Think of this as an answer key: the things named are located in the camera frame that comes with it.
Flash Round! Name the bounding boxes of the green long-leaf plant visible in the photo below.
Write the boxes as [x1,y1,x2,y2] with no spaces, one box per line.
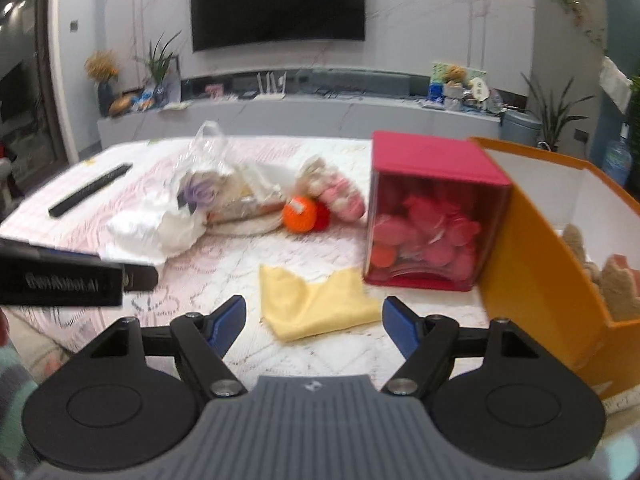
[135,30,183,96]

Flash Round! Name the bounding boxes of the hanging green vine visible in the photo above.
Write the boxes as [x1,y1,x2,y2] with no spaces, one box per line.
[542,0,608,51]

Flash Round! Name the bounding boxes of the beige plush toy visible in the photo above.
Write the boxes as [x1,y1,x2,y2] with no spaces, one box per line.
[562,224,603,286]

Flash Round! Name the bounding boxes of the brown teddy bear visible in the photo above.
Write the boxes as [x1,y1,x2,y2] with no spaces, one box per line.
[442,65,473,96]

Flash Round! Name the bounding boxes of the person's patterned clothing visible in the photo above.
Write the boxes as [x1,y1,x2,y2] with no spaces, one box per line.
[0,305,41,480]

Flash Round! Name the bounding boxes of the orange ball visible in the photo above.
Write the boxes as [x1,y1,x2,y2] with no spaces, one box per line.
[282,196,318,233]

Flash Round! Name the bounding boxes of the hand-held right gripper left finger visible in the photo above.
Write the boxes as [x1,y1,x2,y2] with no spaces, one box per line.
[90,295,248,401]

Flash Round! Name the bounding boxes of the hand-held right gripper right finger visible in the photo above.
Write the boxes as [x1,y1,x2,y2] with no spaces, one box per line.
[380,296,543,398]

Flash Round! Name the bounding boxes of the black wall television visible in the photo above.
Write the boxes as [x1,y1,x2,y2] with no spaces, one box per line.
[190,0,366,52]

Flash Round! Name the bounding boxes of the purple fabric flower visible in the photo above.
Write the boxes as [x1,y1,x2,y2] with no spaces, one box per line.
[180,172,221,211]

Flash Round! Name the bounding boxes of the clear plastic bag with items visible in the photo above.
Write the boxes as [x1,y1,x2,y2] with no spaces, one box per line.
[207,162,296,237]

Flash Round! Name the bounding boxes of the white router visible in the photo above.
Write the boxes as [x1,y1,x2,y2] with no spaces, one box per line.
[256,72,287,100]

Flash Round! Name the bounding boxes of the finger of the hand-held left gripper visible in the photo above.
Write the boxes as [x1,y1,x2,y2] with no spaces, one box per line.
[122,263,159,292]

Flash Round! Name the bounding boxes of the yellow cloth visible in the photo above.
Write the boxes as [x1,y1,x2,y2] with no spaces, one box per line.
[259,265,383,343]

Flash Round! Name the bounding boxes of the snack bags on cabinet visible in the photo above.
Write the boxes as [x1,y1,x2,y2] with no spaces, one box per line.
[110,87,168,113]

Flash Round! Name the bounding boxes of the white crumpled cloth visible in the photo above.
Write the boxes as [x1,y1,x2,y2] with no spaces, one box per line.
[106,192,208,266]

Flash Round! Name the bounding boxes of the grey television cabinet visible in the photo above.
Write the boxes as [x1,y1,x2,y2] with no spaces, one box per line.
[96,67,503,151]

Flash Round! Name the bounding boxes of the red ball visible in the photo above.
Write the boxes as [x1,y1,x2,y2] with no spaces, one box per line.
[312,202,333,232]

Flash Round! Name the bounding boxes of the pink white knitted toy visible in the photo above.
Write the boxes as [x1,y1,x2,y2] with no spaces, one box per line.
[295,156,366,222]

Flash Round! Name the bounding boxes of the potted plant with long leaves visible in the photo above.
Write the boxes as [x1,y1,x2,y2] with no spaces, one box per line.
[520,72,596,153]

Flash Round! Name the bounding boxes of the large blue water bottle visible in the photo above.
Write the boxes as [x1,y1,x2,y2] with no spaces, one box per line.
[601,122,632,186]

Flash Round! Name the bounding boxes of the pink white patterned tablecloth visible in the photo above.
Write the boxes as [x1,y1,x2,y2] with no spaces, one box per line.
[0,135,626,411]

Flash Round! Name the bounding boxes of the black remote control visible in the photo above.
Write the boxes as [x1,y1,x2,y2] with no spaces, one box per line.
[48,162,134,219]

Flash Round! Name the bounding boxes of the orange cardboard box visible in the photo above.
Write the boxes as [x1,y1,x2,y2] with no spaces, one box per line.
[470,136,640,403]

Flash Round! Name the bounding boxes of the yellow flowers in dark vase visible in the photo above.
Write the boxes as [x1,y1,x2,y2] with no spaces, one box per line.
[84,50,121,117]

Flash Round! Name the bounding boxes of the white hanging paper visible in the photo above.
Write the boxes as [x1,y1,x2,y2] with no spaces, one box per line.
[599,56,633,113]

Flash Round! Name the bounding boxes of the red box with clear side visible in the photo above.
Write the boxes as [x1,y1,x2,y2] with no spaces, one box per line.
[362,131,513,293]

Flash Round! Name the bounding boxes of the grey trash bin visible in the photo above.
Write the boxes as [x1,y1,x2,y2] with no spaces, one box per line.
[500,109,542,147]

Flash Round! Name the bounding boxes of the yellow snack packet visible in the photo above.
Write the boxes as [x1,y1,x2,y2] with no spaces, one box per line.
[597,254,640,322]

